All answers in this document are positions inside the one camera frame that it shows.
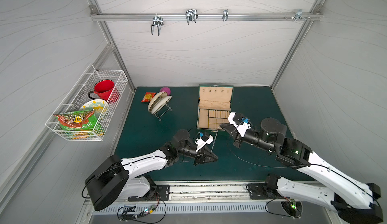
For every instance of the red snack packet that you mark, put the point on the red snack packet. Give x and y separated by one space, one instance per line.
148 97

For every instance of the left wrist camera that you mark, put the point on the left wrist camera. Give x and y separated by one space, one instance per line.
202 140

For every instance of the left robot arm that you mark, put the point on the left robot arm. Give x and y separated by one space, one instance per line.
121 178

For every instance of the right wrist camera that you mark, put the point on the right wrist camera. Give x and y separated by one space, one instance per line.
238 119

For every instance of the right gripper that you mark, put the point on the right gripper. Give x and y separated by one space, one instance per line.
238 134

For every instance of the patterned plate in basket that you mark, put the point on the patterned plate in basket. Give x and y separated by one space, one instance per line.
98 105

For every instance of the wire plate rack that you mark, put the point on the wire plate rack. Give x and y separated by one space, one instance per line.
162 110

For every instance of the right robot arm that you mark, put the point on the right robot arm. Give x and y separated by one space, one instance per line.
354 202

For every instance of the small metal hook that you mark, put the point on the small metal hook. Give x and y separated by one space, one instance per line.
225 15

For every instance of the white wire basket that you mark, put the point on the white wire basket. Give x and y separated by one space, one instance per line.
79 96

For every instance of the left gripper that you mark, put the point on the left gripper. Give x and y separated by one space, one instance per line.
199 155

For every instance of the green snack bag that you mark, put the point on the green snack bag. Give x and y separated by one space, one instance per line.
77 121

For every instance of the right black mount plate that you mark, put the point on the right black mount plate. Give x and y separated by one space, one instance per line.
266 190

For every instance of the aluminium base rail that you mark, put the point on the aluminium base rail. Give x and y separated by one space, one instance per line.
217 191

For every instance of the cream plate front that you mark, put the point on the cream plate front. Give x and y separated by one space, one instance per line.
156 107

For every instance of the pink ball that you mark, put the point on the pink ball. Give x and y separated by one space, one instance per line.
166 89

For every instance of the green table mat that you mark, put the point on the green table mat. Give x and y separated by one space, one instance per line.
144 133

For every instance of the red mug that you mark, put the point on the red mug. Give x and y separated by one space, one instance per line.
105 90

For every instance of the aluminium top rail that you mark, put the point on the aluminium top rail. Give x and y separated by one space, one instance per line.
180 17

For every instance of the black mount plate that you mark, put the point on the black mount plate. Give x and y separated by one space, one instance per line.
145 189
266 190

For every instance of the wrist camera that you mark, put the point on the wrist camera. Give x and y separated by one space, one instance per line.
202 140
238 119

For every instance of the metal loop hook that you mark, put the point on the metal loop hook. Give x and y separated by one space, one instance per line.
191 16

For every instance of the left black mount plate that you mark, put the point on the left black mount plate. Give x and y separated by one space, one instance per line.
145 189

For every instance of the metal double hook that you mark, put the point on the metal double hook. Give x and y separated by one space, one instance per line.
157 23

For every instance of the metal bracket hook right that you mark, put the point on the metal bracket hook right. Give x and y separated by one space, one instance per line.
298 17

